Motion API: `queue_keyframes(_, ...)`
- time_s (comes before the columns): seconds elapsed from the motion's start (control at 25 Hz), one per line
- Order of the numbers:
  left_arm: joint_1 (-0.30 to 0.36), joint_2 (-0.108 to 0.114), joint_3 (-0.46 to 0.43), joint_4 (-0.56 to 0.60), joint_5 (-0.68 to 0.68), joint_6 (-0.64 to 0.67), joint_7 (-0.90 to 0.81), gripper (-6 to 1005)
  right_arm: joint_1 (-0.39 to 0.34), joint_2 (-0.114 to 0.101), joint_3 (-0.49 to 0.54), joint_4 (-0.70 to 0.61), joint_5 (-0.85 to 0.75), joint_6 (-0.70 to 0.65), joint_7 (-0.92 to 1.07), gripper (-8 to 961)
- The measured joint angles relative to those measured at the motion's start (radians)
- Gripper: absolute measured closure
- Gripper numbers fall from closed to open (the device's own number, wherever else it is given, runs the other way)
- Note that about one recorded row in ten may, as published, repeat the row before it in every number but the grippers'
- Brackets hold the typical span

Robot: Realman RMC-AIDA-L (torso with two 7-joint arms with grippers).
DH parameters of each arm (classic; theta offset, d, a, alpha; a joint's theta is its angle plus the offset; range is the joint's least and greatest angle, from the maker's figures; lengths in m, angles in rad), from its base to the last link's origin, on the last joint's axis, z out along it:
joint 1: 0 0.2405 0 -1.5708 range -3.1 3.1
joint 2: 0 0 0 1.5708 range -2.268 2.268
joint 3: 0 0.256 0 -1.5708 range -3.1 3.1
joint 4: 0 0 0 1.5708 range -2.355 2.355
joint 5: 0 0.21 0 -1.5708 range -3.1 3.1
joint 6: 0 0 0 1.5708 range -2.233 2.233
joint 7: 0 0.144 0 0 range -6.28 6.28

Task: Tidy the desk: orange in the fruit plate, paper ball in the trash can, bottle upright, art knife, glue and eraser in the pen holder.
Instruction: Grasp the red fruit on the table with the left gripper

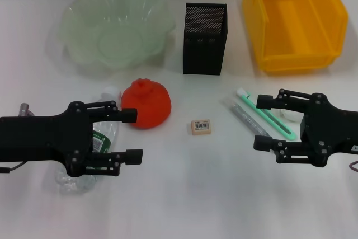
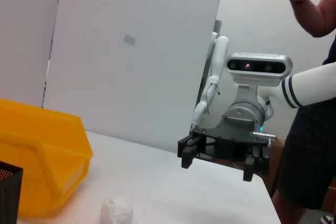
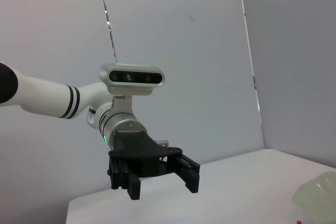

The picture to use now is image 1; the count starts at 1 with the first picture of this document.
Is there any grey pen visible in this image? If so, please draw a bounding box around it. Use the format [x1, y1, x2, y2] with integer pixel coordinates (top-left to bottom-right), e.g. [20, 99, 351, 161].
[223, 97, 271, 139]

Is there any clear water bottle green label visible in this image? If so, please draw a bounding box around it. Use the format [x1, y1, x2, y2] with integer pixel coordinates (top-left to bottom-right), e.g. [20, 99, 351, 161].
[54, 86, 124, 196]

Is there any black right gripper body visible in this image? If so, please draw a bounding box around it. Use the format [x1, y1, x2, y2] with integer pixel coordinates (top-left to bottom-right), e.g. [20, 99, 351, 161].
[300, 92, 358, 167]

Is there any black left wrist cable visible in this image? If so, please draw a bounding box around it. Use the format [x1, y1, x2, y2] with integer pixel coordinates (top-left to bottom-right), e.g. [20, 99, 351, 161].
[0, 161, 26, 175]

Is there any black mesh pen holder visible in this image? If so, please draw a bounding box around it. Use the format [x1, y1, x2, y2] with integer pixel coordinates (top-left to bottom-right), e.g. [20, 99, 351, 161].
[182, 2, 228, 76]

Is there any red-orange toy fruit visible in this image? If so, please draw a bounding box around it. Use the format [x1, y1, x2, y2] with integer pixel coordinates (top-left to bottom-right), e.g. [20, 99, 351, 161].
[120, 78, 172, 131]

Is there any translucent green fruit bowl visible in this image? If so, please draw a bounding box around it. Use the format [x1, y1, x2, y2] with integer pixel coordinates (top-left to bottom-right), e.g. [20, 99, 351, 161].
[57, 0, 177, 72]

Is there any white paper ball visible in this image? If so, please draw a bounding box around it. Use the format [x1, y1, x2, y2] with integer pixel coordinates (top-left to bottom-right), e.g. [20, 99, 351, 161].
[275, 108, 302, 124]

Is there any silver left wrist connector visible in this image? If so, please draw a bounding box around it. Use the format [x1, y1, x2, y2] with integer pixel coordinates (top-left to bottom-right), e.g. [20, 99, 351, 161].
[18, 103, 36, 117]

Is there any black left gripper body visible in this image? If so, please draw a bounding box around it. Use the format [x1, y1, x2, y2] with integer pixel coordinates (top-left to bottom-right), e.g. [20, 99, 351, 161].
[0, 100, 95, 178]

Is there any beige eraser with barcode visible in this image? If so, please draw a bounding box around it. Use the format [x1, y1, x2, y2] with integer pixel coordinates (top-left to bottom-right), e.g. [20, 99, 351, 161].
[191, 119, 211, 136]

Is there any yellow plastic bin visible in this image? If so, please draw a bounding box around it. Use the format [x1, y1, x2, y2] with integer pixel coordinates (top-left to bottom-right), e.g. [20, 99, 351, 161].
[241, 0, 349, 74]

